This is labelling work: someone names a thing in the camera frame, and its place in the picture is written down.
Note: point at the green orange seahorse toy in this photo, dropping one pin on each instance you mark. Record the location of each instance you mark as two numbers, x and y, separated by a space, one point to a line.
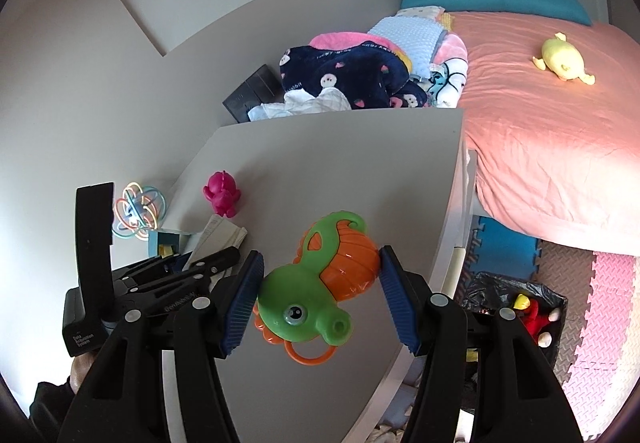
295 293

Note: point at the pink foam floor mat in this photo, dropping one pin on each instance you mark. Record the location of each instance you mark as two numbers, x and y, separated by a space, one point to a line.
610 323

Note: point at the person's left forearm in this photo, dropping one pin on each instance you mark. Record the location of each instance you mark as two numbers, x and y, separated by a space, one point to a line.
50 403

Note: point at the blue foam floor mat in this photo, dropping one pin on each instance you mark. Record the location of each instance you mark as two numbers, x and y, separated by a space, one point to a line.
500 243

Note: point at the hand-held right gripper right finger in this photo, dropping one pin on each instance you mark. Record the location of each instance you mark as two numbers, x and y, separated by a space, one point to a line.
397 303

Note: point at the white patterned cloth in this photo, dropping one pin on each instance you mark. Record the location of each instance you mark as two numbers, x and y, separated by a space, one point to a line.
425 12

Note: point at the yellow plush toy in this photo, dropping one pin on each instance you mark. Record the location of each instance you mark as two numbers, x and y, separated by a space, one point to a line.
562 55

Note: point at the light blue small box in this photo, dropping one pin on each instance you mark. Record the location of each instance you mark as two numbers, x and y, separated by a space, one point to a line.
167 240

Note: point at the bed with pink sheet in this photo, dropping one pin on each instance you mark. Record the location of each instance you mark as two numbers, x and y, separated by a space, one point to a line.
540 133

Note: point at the navy cartoon print blanket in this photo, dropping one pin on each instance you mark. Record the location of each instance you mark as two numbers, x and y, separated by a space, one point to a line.
350 68

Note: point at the black wall socket panel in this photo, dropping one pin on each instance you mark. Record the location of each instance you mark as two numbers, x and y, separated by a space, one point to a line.
250 93

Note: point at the white cartoon print blanket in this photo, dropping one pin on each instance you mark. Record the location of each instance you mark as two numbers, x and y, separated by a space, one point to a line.
452 75

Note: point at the beige foam floor mat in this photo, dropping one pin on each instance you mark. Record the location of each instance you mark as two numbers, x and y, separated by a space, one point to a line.
565 263

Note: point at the light blue dotted blanket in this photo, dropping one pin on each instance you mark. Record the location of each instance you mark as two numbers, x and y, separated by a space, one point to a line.
405 35

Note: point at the white quilted cloth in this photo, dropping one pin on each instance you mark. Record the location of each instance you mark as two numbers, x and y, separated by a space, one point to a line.
310 103

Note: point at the pink fleece blanket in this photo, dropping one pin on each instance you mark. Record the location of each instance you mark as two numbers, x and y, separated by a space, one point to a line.
335 39

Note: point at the white paper booklet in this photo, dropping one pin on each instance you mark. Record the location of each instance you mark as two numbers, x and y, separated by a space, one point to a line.
220 233

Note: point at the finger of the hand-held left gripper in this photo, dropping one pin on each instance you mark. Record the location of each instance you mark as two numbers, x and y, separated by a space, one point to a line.
215 258
175 280

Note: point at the black bin with toys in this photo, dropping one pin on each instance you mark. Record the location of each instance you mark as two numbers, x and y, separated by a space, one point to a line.
487 283

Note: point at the pink rubber animal toy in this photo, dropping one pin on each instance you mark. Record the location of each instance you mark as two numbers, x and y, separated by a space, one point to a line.
222 190

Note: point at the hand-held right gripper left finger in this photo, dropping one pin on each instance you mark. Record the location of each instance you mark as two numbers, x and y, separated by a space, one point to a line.
245 303

